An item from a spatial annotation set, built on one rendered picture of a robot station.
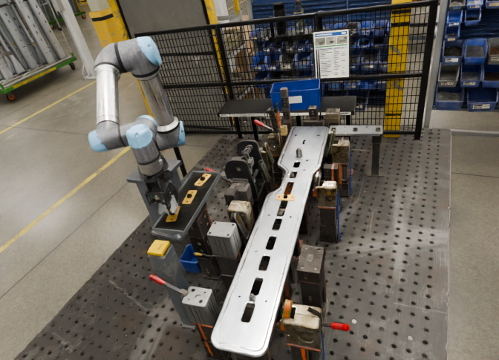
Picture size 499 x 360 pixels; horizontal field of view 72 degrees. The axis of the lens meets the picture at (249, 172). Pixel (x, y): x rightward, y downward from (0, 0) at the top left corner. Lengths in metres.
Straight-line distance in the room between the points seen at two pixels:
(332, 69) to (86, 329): 1.94
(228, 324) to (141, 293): 0.70
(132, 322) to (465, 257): 2.11
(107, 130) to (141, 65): 0.35
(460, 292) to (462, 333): 0.28
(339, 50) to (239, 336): 1.71
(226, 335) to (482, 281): 1.87
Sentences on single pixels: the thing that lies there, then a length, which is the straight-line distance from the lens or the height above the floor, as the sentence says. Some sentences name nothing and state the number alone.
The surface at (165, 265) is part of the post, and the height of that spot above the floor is 1.11.
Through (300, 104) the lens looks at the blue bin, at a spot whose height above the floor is 1.07.
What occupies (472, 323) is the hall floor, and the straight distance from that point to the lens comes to 2.48.
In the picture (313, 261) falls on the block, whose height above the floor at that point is 1.03.
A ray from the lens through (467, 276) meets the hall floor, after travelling 2.68.
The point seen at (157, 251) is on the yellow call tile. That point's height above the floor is 1.16.
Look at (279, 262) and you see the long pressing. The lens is 1.32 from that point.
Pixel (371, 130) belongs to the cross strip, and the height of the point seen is 1.00.
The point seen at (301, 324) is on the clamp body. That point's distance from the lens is 1.10.
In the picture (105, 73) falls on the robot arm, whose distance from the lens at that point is 1.44.
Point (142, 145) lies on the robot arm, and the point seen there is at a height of 1.53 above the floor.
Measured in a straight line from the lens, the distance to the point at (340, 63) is 2.31.
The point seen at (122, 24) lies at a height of 1.39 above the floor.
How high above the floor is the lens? 2.01
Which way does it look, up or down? 35 degrees down
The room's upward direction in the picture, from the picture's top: 12 degrees counter-clockwise
